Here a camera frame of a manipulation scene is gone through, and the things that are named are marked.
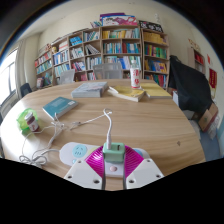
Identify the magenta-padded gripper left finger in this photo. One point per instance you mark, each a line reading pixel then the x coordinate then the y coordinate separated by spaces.
pixel 81 173

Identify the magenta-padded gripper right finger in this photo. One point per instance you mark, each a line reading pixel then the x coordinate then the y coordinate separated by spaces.
pixel 146 172

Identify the mint green charger block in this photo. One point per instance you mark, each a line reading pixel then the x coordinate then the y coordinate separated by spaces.
pixel 113 152

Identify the white power strip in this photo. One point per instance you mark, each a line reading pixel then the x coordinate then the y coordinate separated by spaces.
pixel 75 153

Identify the teal book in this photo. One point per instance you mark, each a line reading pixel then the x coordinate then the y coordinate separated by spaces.
pixel 60 107

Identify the small jar red label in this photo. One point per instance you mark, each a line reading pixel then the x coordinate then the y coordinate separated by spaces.
pixel 32 122

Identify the white box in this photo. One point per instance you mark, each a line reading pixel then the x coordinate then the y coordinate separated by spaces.
pixel 176 100

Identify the green plastic bag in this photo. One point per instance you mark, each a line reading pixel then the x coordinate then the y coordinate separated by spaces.
pixel 20 120

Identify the open yellow book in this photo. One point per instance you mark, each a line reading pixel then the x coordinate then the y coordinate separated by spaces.
pixel 128 92

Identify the cardboard box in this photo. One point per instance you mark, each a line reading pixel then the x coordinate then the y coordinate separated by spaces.
pixel 207 117

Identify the closed yellow book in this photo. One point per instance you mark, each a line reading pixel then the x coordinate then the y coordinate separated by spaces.
pixel 155 90

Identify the grey book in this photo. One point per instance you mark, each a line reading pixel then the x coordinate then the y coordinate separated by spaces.
pixel 89 89

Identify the clear bottle red label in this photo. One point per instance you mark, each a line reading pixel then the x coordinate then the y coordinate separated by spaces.
pixel 135 76

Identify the light grey chair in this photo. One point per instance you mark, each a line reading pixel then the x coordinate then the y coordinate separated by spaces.
pixel 67 76

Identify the black cloth cover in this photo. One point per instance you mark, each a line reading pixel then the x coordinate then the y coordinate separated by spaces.
pixel 190 83

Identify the dark blue chair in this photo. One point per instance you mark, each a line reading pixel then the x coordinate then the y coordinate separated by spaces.
pixel 25 89

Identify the grey mesh chair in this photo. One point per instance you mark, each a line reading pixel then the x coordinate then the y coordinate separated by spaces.
pixel 108 71

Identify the window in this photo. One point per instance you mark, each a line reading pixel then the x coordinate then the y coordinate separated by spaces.
pixel 6 76

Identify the wooden bookshelf unit with books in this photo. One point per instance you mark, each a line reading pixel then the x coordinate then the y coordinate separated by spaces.
pixel 120 46

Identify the red wall hanging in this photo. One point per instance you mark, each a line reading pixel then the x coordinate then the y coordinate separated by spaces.
pixel 212 77

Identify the small wooden wall shelf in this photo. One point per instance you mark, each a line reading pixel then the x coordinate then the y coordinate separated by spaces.
pixel 199 59

